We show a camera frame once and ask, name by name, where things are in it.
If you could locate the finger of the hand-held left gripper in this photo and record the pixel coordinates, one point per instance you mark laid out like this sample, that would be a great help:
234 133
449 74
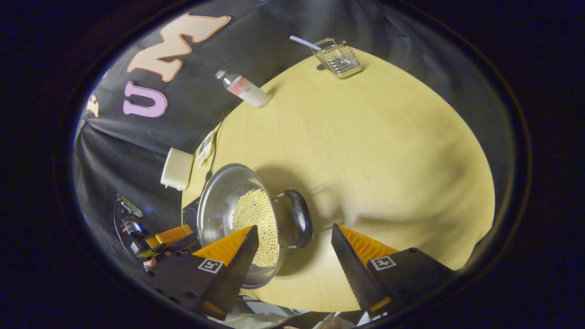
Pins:
171 235

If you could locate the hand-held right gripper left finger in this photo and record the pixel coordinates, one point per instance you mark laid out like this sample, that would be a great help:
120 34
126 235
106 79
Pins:
237 274

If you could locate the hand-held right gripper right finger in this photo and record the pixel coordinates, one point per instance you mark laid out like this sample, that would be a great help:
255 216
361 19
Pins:
354 278

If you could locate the black induction cooktop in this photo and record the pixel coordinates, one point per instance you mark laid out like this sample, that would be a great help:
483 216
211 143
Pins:
191 212

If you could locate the cream white toaster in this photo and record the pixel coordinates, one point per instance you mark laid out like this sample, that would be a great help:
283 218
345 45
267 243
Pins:
177 169

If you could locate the clear bottle with pink label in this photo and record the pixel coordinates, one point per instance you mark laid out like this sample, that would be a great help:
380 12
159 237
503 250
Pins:
247 90

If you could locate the clear ribbed holder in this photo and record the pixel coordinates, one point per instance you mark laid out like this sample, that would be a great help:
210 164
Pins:
339 59

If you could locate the striped drinking straw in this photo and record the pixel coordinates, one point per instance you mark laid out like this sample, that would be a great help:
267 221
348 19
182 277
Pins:
304 42

